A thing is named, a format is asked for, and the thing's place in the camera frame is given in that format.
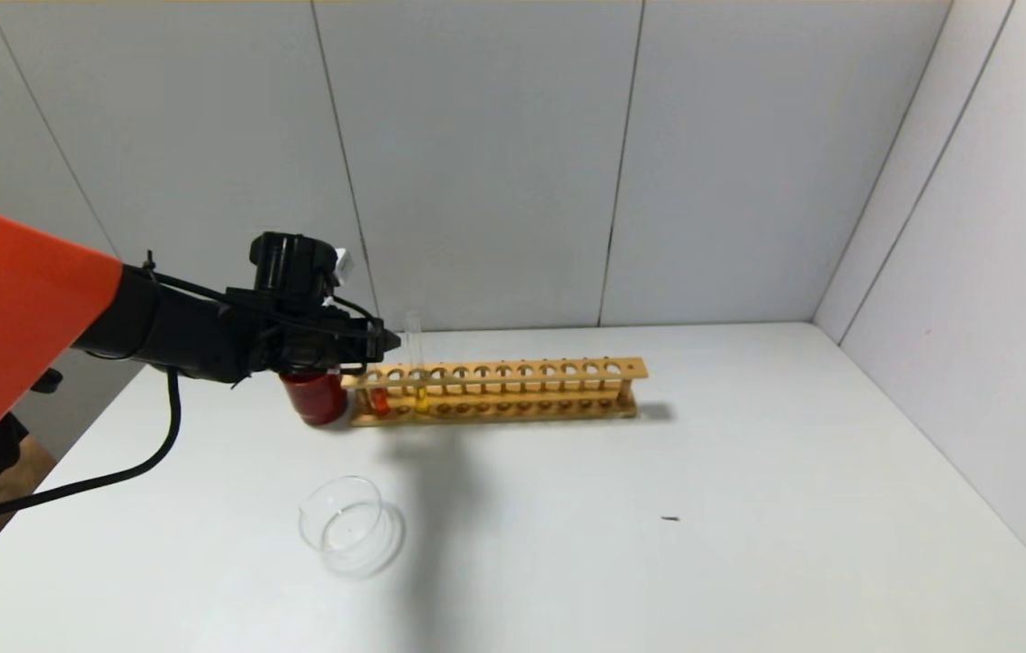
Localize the test tube with yellow pigment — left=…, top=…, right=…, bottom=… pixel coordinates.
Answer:
left=405, top=312, right=431, bottom=414

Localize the wooden test tube rack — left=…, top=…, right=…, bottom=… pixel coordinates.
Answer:
left=342, top=357, right=648, bottom=427

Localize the red plastic cup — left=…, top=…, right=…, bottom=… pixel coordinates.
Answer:
left=281, top=369, right=350, bottom=427

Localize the test tube with red pigment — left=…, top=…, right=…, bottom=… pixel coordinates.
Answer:
left=360, top=361, right=392, bottom=417

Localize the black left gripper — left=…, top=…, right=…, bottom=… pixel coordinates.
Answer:
left=323, top=317, right=402, bottom=375

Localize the clear glass beaker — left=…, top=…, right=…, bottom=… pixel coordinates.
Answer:
left=298, top=474, right=405, bottom=576

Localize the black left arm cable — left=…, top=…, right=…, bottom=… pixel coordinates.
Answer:
left=0, top=367, right=183, bottom=525

